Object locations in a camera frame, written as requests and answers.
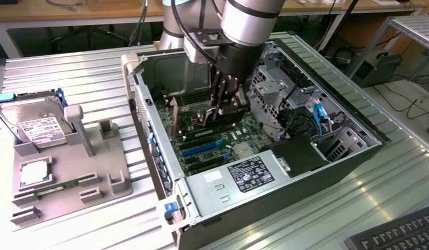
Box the open black PC case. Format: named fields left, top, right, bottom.
left=120, top=38, right=391, bottom=250

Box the metal disk bay cage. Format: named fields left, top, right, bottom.
left=247, top=43, right=339, bottom=111

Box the silver hard disk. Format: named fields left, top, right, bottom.
left=0, top=95, right=69, bottom=149

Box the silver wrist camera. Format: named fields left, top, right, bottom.
left=183, top=39, right=217, bottom=64

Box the silver power supply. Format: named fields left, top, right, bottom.
left=184, top=149, right=292, bottom=218

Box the black keyboard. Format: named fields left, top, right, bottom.
left=344, top=207, right=429, bottom=250

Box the blue case latch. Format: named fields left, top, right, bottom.
left=163, top=202, right=177, bottom=217

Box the coiled black cable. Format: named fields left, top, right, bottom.
left=332, top=46, right=356, bottom=66

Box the black plastic shroud box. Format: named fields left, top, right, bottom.
left=268, top=137, right=328, bottom=179

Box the black expansion slot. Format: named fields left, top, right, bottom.
left=179, top=135, right=217, bottom=150
left=184, top=155, right=224, bottom=168

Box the hard disk drive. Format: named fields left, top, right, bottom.
left=0, top=87, right=66, bottom=146

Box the blue expansion slot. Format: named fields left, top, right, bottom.
left=180, top=142, right=220, bottom=158

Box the blue SATA wire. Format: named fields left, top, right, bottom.
left=312, top=103, right=331, bottom=136

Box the silver CPU chip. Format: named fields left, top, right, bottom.
left=20, top=163, right=49, bottom=184

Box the wooden desk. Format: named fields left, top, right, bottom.
left=0, top=0, right=429, bottom=58

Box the grey parts rack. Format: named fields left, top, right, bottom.
left=10, top=104, right=133, bottom=228

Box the metal slat table frame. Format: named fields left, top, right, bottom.
left=346, top=15, right=429, bottom=82

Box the green GPU card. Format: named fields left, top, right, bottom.
left=169, top=96, right=248, bottom=140

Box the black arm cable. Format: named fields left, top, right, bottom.
left=169, top=0, right=216, bottom=62

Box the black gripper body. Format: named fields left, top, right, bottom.
left=213, top=42, right=267, bottom=80

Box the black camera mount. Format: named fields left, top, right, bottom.
left=191, top=28, right=232, bottom=48

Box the black table cable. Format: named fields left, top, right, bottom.
left=371, top=78, right=429, bottom=136

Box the silver chipset heat sink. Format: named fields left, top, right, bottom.
left=232, top=144, right=254, bottom=160

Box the green Dell motherboard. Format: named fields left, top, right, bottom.
left=152, top=88, right=282, bottom=176

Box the black box device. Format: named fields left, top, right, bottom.
left=352, top=51, right=403, bottom=88

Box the green RAM stick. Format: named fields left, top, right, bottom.
left=32, top=179, right=92, bottom=195

